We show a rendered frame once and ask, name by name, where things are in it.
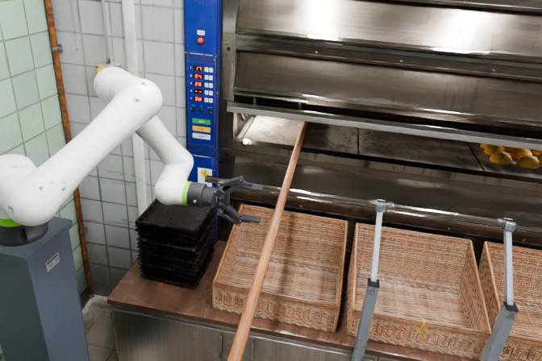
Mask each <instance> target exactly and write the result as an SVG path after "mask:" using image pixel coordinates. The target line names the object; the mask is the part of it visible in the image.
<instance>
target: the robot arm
mask: <svg viewBox="0 0 542 361"><path fill-rule="evenodd" d="M94 91H95V93H96V94H97V96H98V98H99V99H100V100H101V101H102V102H103V103H104V104H105V105H106V108H105V109H104V110H103V111H102V112H101V113H100V114H99V115H98V116H97V117H96V118H95V119H94V120H93V121H92V122H91V123H90V124H89V125H88V126H87V127H86V128H85V129H84V130H83V131H81V132H80V133H79V134H78V135H77V136H76V137H75V138H74V139H72V140H71V141H70V142H69V143H68V144H66V145H65V146H64V147H63V148H61V149H60V150H59V151H58V152H57V153H56V154H55V155H54V156H52V157H51V158H50V159H48V160H47V161H45V162H44V163H43V164H41V165H40V166H39V167H38V168H36V166H35V165H34V163H33V162H32V161H31V160H30V159H29V158H28V157H26V156H22V155H4V156H0V245H2V246H5V247H17V246H22V245H26V244H29V243H33V242H35V241H36V240H38V239H40V238H42V237H43V236H44V235H45V234H46V233H47V232H48V221H49V220H51V219H52V218H53V217H54V216H55V214H56V213H57V212H58V210H59V209H60V208H61V206H62V205H63V204H64V203H65V202H66V200H67V199H68V198H69V197H70V195H71V194H72V193H73V192H74V191H75V189H76V188H77V187H78V186H79V185H80V183H81V182H82V181H83V180H84V179H85V178H86V177H87V176H88V175H89V174H90V173H91V172H92V171H93V170H94V169H95V168H96V167H97V166H98V165H99V164H100V163H101V162H102V161H103V160H104V159H105V158H106V157H107V156H108V155H109V154H110V153H111V152H112V151H113V150H115V149H116V148H117V146H118V145H120V144H121V143H122V142H123V141H124V140H125V139H127V138H128V137H129V136H130V135H131V134H133V133H134V132H135V133H136V134H137V135H138V136H139V137H140V138H141V139H142V140H143V141H144V142H145V143H146V144H147V145H148V146H149V147H150V148H151V149H152V150H153V151H154V152H155V153H156V154H157V155H158V156H159V158H160V159H161V160H162V162H163V163H164V165H165V166H164V169H163V171H162V173H161V175H160V177H159V179H158V181H157V183H156V185H155V188H154V193H155V196H156V199H157V200H158V201H159V202H160V203H162V204H165V205H188V206H193V207H198V208H202V207H204V206H208V207H216V208H218V212H217V215H219V216H222V217H224V218H226V219H227V220H228V221H230V222H232V223H234V224H236V225H237V226H239V225H240V223H241V222H247V223H250V222H256V223H260V220H261V218H260V217H254V216H249V215H244V214H243V216H241V215H240V214H239V213H238V212H237V211H236V210H235V209H234V208H232V207H231V205H230V204H229V203H230V193H233V192H234V191H236V190H237V189H239V188H241V187H243V189H249V190H255V191H262V189H263V186H261V185H254V184H253V183H252V182H247V181H244V177H243V176H239V177H236V178H233V179H230V180H226V181H222V180H220V181H219V183H218V184H217V185H218V187H219V188H218V189H217V188H215V187H209V186H207V184H203V183H198V182H192V181H187V179H188V177H189V174H190V172H191V170H192V168H193V166H194V159H193V157H192V155H191V154H190V153H189V152H188V151H187V150H186V149H185V148H184V147H183V146H182V145H181V144H180V143H179V142H178V141H177V140H176V139H175V138H174V137H173V135H172V134H171V133H170V132H169V130H168V129H167V127H166V126H165V125H164V123H163V122H162V121H161V120H160V118H159V117H158V113H159V112H160V111H161V107H162V105H163V97H162V93H161V91H160V89H159V88H158V87H157V85H155V84H154V83H153V82H151V81H149V80H146V79H143V78H139V77H135V76H133V75H131V74H130V73H128V72H126V71H125V70H123V69H121V68H118V67H108V68H104V69H103V70H101V71H100V72H99V73H98V74H97V75H96V77H95V78H94ZM235 183H238V184H237V185H234V186H233V187H231V188H229V189H227V190H224V189H223V187H225V186H228V185H233V184H235ZM222 208H224V209H225V210H226V211H228V212H229V213H228V212H226V211H224V210H222Z"/></svg>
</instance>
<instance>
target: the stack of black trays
mask: <svg viewBox="0 0 542 361"><path fill-rule="evenodd" d="M213 208H214V207H208V206H204V207H202V208H198V207H193V206H188V205H165V204H162V203H160V202H159V201H158V200H157V199H156V198H155V200H154V201H153V202H152V203H151V204H150V206H149V207H148V208H147V209H146V210H145V211H144V212H143V213H142V214H141V215H140V216H139V218H138V219H137V220H136V221H135V224H136V225H135V226H136V227H137V228H136V229H135V231H138V235H139V237H138V239H137V240H139V242H138V243H137V244H139V246H138V247H137V248H139V250H138V251H137V253H139V254H138V256H140V257H139V258H138V260H140V262H139V263H138V264H141V267H140V269H142V270H141V271H140V272H142V274H141V275H140V276H141V277H143V278H144V279H148V280H154V281H159V282H163V283H167V284H175V285H179V286H183V287H187V288H197V287H198V284H199V282H200V280H201V279H202V276H203V274H204V273H205V271H206V269H207V267H208V265H209V263H210V261H211V259H212V258H213V256H214V254H215V251H214V250H215V248H213V246H214V245H215V244H214V243H213V242H214V239H215V237H213V236H214V235H215V233H214V231H215V229H214V227H215V225H213V224H214V223H215V221H214V220H215V218H214V216H215V214H216V213H214V211H215V210H214V209H213Z"/></svg>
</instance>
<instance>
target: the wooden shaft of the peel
mask: <svg viewBox="0 0 542 361"><path fill-rule="evenodd" d="M307 123H308V122H305V121H302V125H301V128H300V131H299V133H298V138H297V141H296V144H295V146H294V150H293V154H292V156H291V159H290V163H289V167H288V169H287V172H286V176H285V179H284V182H283V185H282V187H281V192H280V195H279V198H278V200H277V204H276V208H275V210H274V213H273V217H272V221H271V223H270V226H269V230H268V234H267V236H266V239H265V243H264V246H263V249H262V252H261V256H260V258H259V262H258V265H257V267H256V271H255V275H254V277H253V280H252V284H251V287H250V290H249V293H248V297H247V300H246V303H245V306H244V310H243V313H242V316H241V319H240V323H239V325H238V328H237V331H236V336H235V338H234V341H233V344H232V347H231V351H230V354H229V357H228V360H227V361H241V359H242V356H243V353H244V348H245V345H246V342H247V339H248V334H249V331H250V328H251V324H252V320H253V316H254V313H255V310H256V305H257V302H258V299H259V296H260V293H261V288H262V284H263V281H264V278H265V273H266V270H267V267H268V264H269V259H270V256H271V253H272V249H273V245H274V241H275V238H276V235H277V230H278V227H279V224H280V221H281V216H282V212H283V210H284V206H285V203H286V198H287V195H288V192H289V189H290V184H291V181H292V178H293V175H294V170H295V166H296V163H297V160H298V155H299V152H300V149H301V146H302V141H303V137H304V135H305V131H306V126H307Z"/></svg>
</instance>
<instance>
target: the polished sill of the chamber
mask: <svg viewBox="0 0 542 361"><path fill-rule="evenodd" d="M233 150H239V151H250V152H256V153H262V154H268V155H274V156H285V157H291V156H292V154H293V150H294V146H292V145H285V144H279V143H268V142H261V141H256V140H249V139H237V138H236V139H235V140H234V142H233ZM298 159H304V160H314V161H320V162H327V163H333V164H344V165H350V166H356V167H362V168H373V169H379V170H385V171H391V172H402V173H408V174H415V175H420V176H432V177H438V178H444V179H449V180H456V181H467V182H473V183H479V184H485V185H496V186H502V187H508V188H514V189H526V190H531V191H537V192H542V179H539V178H533V177H526V176H515V175H509V174H502V173H496V172H485V171H478V170H472V169H466V168H454V167H449V166H442V165H436V164H425V163H419V162H412V161H406V160H395V159H388V158H382V157H376V156H364V155H358V154H352V153H346V152H339V151H328V150H322V149H315V148H309V147H301V149H300V152H299V155H298Z"/></svg>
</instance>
